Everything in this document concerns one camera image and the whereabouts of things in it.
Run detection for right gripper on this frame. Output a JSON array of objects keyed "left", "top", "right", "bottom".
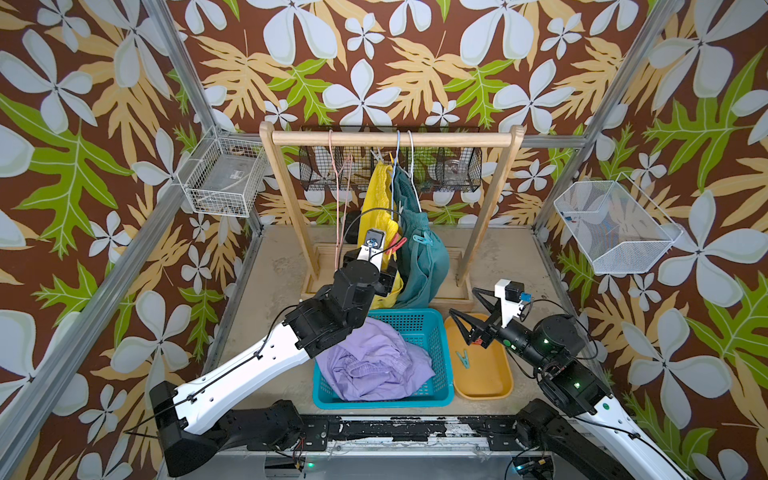
[{"left": 453, "top": 289, "right": 554, "bottom": 377}]

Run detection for pink clothespin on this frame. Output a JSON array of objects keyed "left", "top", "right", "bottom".
[{"left": 383, "top": 237, "right": 407, "bottom": 255}]

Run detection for yellow shorts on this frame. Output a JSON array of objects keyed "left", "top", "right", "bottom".
[{"left": 358, "top": 163, "right": 404, "bottom": 310}]

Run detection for pink wire hanger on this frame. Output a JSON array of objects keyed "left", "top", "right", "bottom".
[{"left": 328, "top": 130, "right": 353, "bottom": 269}]

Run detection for purple shorts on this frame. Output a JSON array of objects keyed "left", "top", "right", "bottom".
[{"left": 316, "top": 317, "right": 435, "bottom": 402}]

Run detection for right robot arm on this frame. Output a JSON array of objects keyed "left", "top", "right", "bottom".
[{"left": 449, "top": 280, "right": 688, "bottom": 479}]

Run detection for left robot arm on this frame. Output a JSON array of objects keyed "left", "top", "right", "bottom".
[{"left": 150, "top": 245, "right": 397, "bottom": 478}]

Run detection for green shorts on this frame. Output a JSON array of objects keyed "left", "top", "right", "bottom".
[{"left": 395, "top": 168, "right": 450, "bottom": 309}]

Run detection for blue clothespin on green shorts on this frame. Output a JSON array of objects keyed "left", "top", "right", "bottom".
[{"left": 411, "top": 232, "right": 434, "bottom": 246}]

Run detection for wooden clothes rack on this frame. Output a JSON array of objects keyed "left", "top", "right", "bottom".
[{"left": 259, "top": 121, "right": 527, "bottom": 304}]

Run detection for teal plastic basket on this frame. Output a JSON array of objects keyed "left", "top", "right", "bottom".
[{"left": 313, "top": 308, "right": 454, "bottom": 410}]

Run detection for yellow plastic tray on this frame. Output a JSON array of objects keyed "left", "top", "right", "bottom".
[{"left": 444, "top": 317, "right": 514, "bottom": 401}]

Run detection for black tool case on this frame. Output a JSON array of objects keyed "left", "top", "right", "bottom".
[{"left": 343, "top": 210, "right": 361, "bottom": 245}]

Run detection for black mesh basket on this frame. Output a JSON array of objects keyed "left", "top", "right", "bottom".
[{"left": 288, "top": 146, "right": 483, "bottom": 193}]

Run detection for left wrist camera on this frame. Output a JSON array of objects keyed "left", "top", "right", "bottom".
[{"left": 357, "top": 229, "right": 386, "bottom": 268}]

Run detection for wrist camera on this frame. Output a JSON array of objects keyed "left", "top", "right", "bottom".
[
  {"left": 494, "top": 279, "right": 532, "bottom": 327},
  {"left": 357, "top": 229, "right": 386, "bottom": 268}
]

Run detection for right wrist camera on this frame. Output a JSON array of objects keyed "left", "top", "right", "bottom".
[{"left": 494, "top": 279, "right": 532, "bottom": 327}]

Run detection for white wire hanger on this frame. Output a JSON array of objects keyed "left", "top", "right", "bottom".
[{"left": 407, "top": 130, "right": 422, "bottom": 213}]

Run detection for white wire basket right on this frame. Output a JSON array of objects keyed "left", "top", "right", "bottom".
[{"left": 554, "top": 173, "right": 683, "bottom": 276}]

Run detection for white wire basket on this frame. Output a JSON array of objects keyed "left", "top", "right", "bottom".
[
  {"left": 177, "top": 130, "right": 269, "bottom": 218},
  {"left": 554, "top": 173, "right": 683, "bottom": 276}
]

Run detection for black mounting rail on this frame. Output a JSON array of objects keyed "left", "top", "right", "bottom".
[{"left": 239, "top": 413, "right": 571, "bottom": 452}]

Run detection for white wire basket left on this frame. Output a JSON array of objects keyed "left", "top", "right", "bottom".
[{"left": 177, "top": 130, "right": 269, "bottom": 218}]

